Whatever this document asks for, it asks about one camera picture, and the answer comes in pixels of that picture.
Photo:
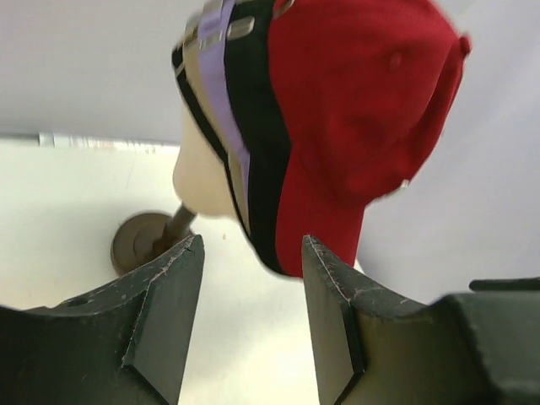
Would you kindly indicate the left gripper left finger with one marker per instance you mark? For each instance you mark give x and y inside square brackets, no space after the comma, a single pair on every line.
[125,342]

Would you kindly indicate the purple baseball cap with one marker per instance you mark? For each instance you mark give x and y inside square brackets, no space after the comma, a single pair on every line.
[212,31]

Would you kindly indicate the dark wooden round stand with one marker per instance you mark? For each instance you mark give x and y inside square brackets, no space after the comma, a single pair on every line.
[147,235]

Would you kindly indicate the aluminium frame rail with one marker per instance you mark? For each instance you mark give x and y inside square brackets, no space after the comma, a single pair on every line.
[69,141]

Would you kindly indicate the cream mannequin head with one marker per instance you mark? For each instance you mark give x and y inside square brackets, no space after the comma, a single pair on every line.
[199,178]

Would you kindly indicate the dark red baseball cap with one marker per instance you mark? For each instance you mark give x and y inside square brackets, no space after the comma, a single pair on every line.
[365,88]

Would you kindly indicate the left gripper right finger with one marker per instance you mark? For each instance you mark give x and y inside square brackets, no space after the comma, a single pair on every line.
[372,345]

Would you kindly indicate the beige baseball cap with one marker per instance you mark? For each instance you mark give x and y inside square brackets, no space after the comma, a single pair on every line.
[190,54]

